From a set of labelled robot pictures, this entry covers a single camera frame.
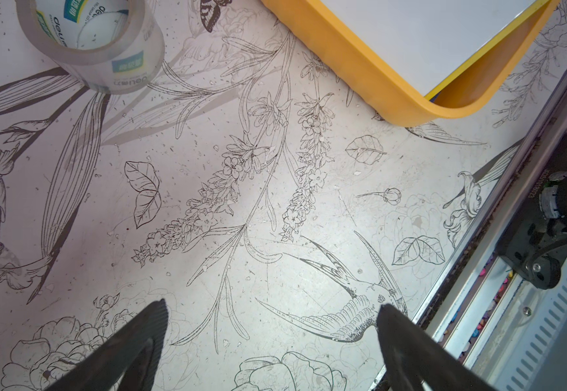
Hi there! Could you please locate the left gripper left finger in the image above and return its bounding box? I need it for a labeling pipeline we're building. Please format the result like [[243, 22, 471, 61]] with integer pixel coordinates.
[[48, 299, 169, 390]]

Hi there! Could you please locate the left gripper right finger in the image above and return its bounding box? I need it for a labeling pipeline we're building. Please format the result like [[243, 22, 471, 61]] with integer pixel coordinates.
[[376, 304, 493, 390]]

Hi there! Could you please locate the yellow plastic storage box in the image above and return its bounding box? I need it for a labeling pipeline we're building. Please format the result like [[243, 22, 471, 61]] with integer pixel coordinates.
[[263, 1, 558, 127]]

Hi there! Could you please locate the clear tape roll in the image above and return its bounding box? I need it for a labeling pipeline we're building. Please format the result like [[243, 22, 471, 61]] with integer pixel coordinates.
[[16, 0, 165, 94]]

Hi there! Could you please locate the yellow-framed whiteboard back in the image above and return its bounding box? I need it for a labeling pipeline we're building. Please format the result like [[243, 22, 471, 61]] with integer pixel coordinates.
[[324, 0, 546, 99]]

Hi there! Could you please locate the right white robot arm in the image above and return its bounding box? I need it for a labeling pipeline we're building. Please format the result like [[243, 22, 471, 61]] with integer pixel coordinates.
[[495, 132, 567, 290]]

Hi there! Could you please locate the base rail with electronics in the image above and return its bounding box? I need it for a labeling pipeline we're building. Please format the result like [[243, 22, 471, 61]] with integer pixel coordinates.
[[413, 70, 567, 390]]

